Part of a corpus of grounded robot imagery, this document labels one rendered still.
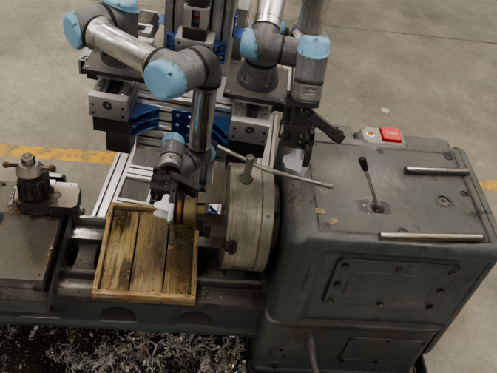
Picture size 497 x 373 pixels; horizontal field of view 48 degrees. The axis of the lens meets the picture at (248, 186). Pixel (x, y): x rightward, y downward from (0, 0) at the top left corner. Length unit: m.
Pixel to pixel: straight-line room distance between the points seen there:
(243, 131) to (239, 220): 0.53
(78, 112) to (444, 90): 2.73
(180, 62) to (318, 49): 0.43
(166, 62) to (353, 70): 3.06
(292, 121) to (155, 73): 0.43
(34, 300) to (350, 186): 0.93
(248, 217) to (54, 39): 3.17
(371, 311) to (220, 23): 1.13
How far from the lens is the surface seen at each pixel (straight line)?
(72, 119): 3.69
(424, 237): 1.50
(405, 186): 1.64
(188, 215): 1.61
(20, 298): 1.69
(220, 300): 1.73
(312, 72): 1.37
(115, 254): 1.79
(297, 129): 1.39
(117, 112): 2.00
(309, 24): 1.85
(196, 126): 1.84
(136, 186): 2.93
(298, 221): 1.46
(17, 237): 1.76
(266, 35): 1.47
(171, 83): 1.58
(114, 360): 1.94
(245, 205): 1.50
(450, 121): 4.34
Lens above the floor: 2.30
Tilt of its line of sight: 44 degrees down
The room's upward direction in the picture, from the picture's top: 11 degrees clockwise
